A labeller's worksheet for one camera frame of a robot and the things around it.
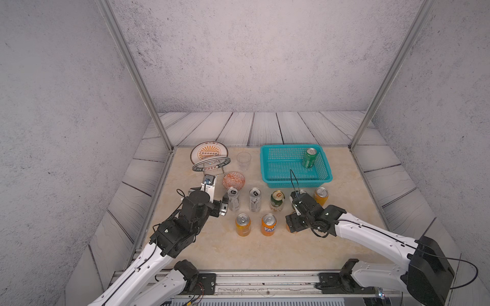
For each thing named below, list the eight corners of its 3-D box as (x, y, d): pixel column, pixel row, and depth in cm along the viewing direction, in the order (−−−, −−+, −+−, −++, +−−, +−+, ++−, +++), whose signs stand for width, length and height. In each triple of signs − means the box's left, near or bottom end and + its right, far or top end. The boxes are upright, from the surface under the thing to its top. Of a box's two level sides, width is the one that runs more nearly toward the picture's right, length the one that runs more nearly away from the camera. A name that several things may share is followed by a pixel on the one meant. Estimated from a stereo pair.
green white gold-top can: (270, 212, 94) (272, 200, 86) (269, 202, 98) (271, 190, 89) (282, 212, 94) (285, 200, 85) (281, 202, 98) (284, 190, 89)
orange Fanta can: (262, 237, 86) (263, 226, 78) (261, 224, 90) (262, 213, 82) (275, 237, 86) (277, 226, 78) (274, 224, 90) (276, 213, 82)
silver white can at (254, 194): (249, 213, 94) (249, 198, 83) (249, 202, 98) (249, 187, 87) (260, 213, 94) (261, 198, 83) (260, 202, 98) (261, 187, 87)
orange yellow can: (235, 234, 88) (233, 223, 79) (241, 223, 91) (239, 211, 82) (247, 239, 86) (246, 228, 77) (252, 227, 90) (251, 216, 81)
